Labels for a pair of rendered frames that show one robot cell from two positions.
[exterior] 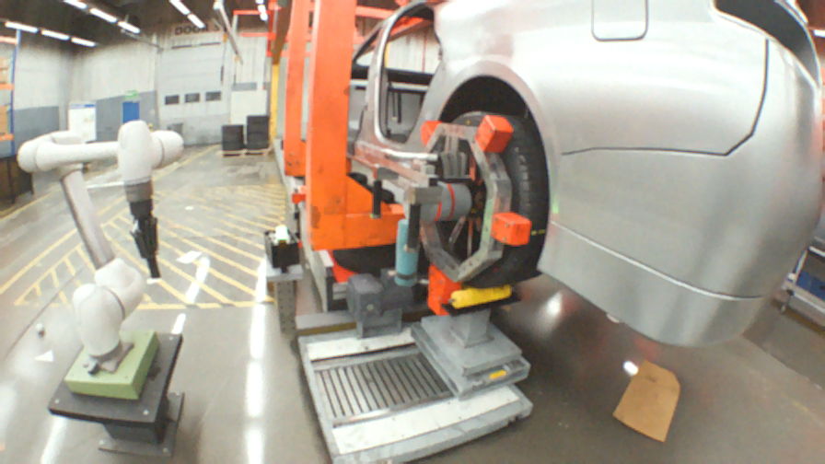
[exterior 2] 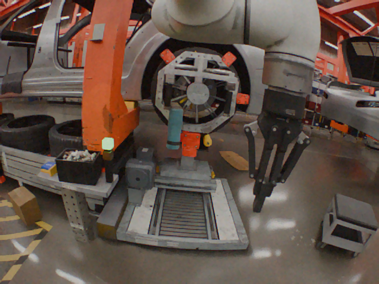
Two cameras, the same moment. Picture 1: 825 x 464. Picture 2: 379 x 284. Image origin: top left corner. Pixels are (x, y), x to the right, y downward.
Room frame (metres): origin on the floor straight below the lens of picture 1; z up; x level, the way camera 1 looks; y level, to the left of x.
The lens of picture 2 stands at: (0.73, 1.09, 0.92)
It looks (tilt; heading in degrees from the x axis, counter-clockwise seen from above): 18 degrees down; 292
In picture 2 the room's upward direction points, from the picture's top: 7 degrees clockwise
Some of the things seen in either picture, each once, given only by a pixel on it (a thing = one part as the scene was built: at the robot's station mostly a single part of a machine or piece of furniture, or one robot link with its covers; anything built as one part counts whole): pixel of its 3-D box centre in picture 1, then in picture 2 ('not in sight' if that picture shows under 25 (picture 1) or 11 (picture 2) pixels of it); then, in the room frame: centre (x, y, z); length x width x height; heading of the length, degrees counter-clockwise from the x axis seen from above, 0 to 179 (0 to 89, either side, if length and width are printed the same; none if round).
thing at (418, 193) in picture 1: (425, 191); (229, 86); (0.98, -0.03, 0.93); 0.09 x 0.05 x 0.05; 115
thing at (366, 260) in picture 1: (385, 237); (86, 140); (2.03, 0.17, 0.39); 0.66 x 0.66 x 0.24
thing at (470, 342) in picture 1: (473, 317); (187, 155); (1.29, -0.30, 0.32); 0.40 x 0.30 x 0.28; 25
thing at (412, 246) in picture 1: (413, 226); (228, 103); (0.97, 0.00, 0.83); 0.04 x 0.04 x 0.16
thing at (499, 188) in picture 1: (454, 201); (196, 92); (1.22, -0.14, 0.85); 0.54 x 0.07 x 0.54; 25
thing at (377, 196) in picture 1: (377, 198); (168, 95); (1.28, 0.14, 0.83); 0.04 x 0.04 x 0.16
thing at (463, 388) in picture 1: (467, 350); (185, 175); (1.29, -0.30, 0.13); 0.50 x 0.36 x 0.10; 25
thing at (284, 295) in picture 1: (284, 295); (77, 211); (1.52, 0.65, 0.21); 0.10 x 0.10 x 0.42; 25
